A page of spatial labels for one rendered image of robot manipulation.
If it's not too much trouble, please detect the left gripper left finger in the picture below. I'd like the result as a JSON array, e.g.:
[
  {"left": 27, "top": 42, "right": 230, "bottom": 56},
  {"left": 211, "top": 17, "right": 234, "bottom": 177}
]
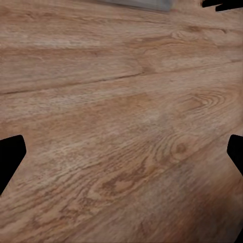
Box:
[{"left": 0, "top": 135, "right": 26, "bottom": 195}]

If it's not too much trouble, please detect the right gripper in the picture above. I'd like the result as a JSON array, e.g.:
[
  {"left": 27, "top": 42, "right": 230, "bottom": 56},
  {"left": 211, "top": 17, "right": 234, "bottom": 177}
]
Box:
[{"left": 202, "top": 0, "right": 243, "bottom": 12}]

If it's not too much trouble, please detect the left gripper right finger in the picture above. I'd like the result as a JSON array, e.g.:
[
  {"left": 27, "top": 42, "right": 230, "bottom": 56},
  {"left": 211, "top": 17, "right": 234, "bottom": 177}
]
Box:
[{"left": 227, "top": 134, "right": 243, "bottom": 175}]

